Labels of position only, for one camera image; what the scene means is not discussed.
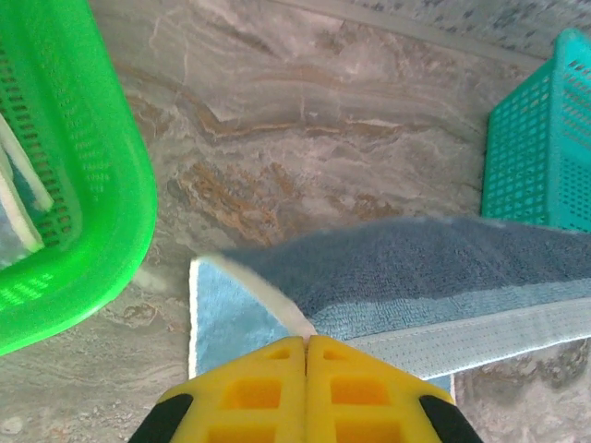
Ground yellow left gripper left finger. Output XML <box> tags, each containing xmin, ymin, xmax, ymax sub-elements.
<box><xmin>128</xmin><ymin>335</ymin><xmax>307</xmax><ymax>443</ymax></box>

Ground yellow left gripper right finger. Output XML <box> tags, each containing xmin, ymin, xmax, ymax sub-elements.
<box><xmin>306</xmin><ymin>335</ymin><xmax>484</xmax><ymax>443</ymax></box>

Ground dark blue towel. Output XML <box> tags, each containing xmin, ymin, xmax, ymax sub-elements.
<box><xmin>187</xmin><ymin>215</ymin><xmax>591</xmax><ymax>402</ymax></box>

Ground teal plastic basket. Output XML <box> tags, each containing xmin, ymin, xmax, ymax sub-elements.
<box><xmin>480</xmin><ymin>28</ymin><xmax>591</xmax><ymax>232</ymax></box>

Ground teal rabbit print towel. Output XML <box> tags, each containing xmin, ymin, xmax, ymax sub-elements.
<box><xmin>0</xmin><ymin>113</ymin><xmax>54</xmax><ymax>213</ymax></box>

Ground green plastic basket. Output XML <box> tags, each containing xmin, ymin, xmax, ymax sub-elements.
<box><xmin>0</xmin><ymin>0</ymin><xmax>159</xmax><ymax>356</ymax></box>

